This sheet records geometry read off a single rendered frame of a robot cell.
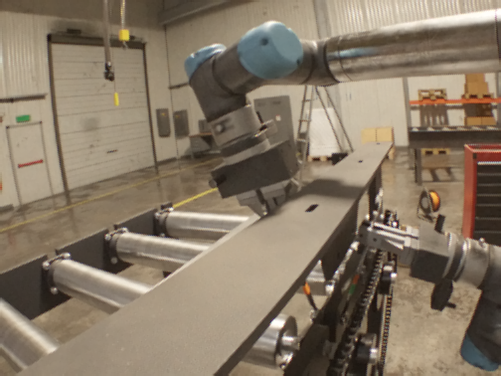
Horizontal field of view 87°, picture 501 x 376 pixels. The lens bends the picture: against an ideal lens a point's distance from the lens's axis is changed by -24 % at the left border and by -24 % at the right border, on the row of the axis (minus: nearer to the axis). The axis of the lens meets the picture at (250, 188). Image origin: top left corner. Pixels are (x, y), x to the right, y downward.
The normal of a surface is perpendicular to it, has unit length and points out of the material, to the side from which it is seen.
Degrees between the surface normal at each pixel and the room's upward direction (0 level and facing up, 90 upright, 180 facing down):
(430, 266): 88
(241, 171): 98
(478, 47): 107
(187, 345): 0
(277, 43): 79
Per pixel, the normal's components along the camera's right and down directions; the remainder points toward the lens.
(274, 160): -0.45, 0.37
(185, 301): -0.11, -0.97
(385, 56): -0.66, 0.55
